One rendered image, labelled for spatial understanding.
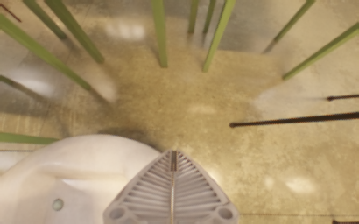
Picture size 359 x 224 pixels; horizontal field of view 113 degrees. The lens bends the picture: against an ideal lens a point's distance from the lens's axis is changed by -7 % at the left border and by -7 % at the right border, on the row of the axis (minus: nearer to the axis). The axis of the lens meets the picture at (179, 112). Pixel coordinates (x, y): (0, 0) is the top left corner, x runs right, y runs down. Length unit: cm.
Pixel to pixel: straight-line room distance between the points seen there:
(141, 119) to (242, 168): 58
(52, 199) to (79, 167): 15
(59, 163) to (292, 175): 97
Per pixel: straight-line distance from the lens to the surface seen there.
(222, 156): 74
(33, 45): 70
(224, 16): 60
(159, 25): 64
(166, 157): 16
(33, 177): 50
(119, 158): 37
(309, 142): 103
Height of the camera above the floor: 70
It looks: 73 degrees down
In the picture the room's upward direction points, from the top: 7 degrees clockwise
